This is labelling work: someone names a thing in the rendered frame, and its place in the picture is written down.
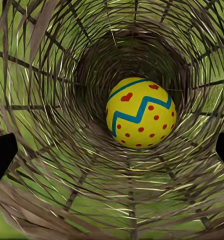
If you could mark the wicker basket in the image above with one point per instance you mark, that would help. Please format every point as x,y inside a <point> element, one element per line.
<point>70,122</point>

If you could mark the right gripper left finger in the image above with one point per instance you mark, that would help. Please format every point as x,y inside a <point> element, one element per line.
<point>8,150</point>

